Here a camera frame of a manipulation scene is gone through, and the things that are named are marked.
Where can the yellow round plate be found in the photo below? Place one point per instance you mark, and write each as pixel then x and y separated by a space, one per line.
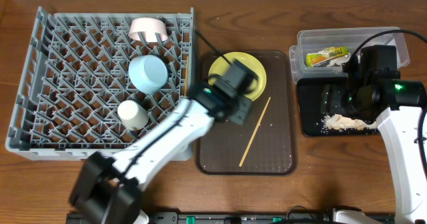
pixel 220 66

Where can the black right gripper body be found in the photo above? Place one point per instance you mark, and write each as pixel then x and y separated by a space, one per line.
pixel 332 99

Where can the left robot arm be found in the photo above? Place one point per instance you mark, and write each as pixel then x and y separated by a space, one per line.
pixel 109 188

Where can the black waste tray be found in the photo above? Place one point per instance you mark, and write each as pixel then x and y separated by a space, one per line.
pixel 309 92

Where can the translucent white cup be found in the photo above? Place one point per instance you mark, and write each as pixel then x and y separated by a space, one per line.
pixel 132 115

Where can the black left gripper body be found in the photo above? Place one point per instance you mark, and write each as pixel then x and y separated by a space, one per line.
pixel 243 110

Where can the brown serving tray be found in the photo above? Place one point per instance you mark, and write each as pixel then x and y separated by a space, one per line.
pixel 274 149

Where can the wooden chopstick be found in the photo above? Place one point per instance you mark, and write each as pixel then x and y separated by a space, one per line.
pixel 186 77
pixel 248 147

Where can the orange green snack wrapper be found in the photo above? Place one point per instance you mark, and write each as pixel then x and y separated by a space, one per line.
pixel 323 57

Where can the pink bowl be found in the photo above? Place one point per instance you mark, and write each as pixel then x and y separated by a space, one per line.
pixel 149 28

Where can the white wrapper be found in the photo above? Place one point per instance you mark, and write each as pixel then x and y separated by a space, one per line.
pixel 338 62

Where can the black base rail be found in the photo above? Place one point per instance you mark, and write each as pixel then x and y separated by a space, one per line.
pixel 175 218

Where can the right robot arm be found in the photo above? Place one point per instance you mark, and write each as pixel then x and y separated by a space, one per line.
pixel 400 122

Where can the grey plastic dishwasher rack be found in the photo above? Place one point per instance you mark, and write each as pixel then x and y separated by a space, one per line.
pixel 75 77

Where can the rice and peanut scraps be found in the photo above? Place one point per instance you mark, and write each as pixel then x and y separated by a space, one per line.
pixel 341 123

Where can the light blue bowl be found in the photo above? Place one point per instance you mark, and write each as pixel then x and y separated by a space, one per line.
pixel 148 73

